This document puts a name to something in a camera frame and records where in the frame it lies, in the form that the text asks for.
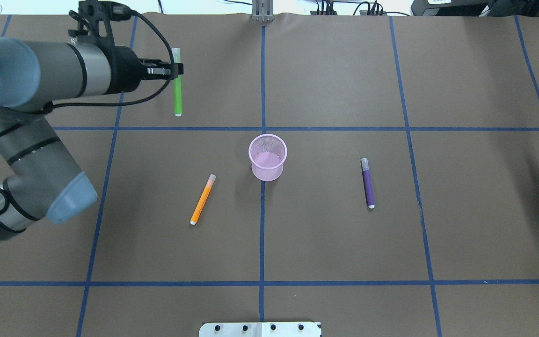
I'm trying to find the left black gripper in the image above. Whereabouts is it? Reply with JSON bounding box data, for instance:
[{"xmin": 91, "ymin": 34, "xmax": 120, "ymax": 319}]
[{"xmin": 108, "ymin": 45, "xmax": 184, "ymax": 94}]

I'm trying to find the green highlighter pen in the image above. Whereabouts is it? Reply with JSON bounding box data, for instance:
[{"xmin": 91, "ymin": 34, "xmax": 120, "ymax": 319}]
[{"xmin": 172, "ymin": 48, "xmax": 182, "ymax": 117}]

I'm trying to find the orange highlighter pen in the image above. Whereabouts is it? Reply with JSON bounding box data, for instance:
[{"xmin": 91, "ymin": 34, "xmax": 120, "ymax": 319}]
[{"xmin": 189, "ymin": 174, "xmax": 216, "ymax": 226}]

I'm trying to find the purple marker pen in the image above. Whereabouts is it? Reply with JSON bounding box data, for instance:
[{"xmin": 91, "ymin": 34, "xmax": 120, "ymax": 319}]
[{"xmin": 361, "ymin": 157, "xmax": 376, "ymax": 209}]

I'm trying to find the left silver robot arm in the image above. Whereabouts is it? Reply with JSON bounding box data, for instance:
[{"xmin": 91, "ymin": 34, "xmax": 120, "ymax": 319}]
[{"xmin": 0, "ymin": 37, "xmax": 184, "ymax": 243}]

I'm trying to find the pink mesh pen holder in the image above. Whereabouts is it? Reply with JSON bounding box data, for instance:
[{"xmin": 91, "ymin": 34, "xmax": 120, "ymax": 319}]
[{"xmin": 248, "ymin": 134, "xmax": 288, "ymax": 182}]

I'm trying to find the black cardboard box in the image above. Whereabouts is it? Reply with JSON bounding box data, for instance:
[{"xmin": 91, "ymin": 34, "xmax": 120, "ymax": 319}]
[{"xmin": 410, "ymin": 0, "xmax": 489, "ymax": 17}]

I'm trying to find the aluminium frame post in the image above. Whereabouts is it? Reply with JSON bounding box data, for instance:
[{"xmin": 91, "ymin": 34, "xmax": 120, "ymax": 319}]
[{"xmin": 251, "ymin": 0, "xmax": 275, "ymax": 22}]

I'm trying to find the left black camera cable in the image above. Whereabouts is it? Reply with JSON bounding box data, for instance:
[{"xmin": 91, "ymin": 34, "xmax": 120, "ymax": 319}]
[{"xmin": 0, "ymin": 10, "xmax": 176, "ymax": 155}]

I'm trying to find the white camera stand pedestal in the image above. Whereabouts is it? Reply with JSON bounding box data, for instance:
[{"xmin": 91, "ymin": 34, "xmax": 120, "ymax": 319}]
[{"xmin": 198, "ymin": 322, "xmax": 322, "ymax": 337}]

